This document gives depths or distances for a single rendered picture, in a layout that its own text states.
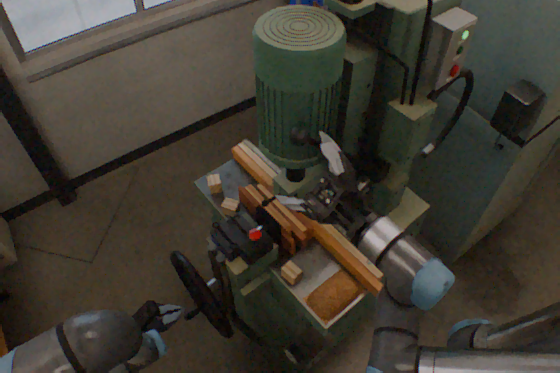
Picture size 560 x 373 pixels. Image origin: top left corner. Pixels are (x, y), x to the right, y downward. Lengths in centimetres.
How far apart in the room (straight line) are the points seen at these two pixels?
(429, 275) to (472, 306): 160
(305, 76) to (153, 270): 165
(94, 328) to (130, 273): 151
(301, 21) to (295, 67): 11
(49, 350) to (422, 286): 59
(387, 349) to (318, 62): 49
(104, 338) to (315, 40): 62
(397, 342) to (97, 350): 48
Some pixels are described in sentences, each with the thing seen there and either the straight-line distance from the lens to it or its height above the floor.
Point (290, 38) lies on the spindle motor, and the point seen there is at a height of 150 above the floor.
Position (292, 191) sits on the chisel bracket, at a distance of 106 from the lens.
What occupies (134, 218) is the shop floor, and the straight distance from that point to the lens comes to 244.
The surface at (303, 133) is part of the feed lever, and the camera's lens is 70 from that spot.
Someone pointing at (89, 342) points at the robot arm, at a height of 125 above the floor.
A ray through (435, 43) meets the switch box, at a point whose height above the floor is 143.
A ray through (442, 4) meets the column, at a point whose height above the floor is 150.
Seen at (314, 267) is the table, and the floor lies 90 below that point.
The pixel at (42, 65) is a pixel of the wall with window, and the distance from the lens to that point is 218.
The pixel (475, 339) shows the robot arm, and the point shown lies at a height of 107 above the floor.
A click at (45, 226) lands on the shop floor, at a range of 263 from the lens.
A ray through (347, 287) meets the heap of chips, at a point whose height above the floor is 93.
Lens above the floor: 191
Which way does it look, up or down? 49 degrees down
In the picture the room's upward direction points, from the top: straight up
